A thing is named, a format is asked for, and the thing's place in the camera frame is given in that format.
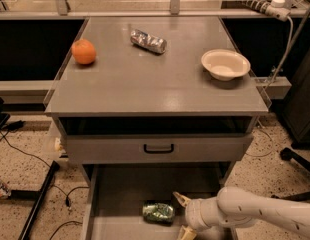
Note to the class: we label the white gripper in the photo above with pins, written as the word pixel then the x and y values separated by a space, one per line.
pixel 194 213

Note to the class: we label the crushed green can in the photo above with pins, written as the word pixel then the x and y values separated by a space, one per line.
pixel 158 212

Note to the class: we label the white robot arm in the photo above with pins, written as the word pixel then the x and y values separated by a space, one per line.
pixel 234 207

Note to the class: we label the grey top drawer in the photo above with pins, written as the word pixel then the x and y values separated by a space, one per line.
pixel 128 149

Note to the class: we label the open grey middle drawer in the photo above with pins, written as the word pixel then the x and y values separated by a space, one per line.
pixel 118 192

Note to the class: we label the grey drawer cabinet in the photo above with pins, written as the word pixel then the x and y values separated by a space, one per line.
pixel 129 90

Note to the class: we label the crushed silver can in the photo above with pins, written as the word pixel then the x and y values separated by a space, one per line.
pixel 147 41

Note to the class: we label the black floor stand bar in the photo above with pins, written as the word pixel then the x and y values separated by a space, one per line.
pixel 37 197

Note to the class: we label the white paper bowl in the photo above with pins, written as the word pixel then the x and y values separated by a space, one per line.
pixel 225 65

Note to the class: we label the crumpled wrapper on floor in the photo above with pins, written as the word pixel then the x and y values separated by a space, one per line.
pixel 5 192

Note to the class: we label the orange fruit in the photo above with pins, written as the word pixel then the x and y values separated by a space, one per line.
pixel 83 52

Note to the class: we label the white power strip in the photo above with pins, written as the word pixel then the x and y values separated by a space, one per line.
pixel 273 8

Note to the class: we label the black drawer handle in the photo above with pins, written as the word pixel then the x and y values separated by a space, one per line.
pixel 154 149

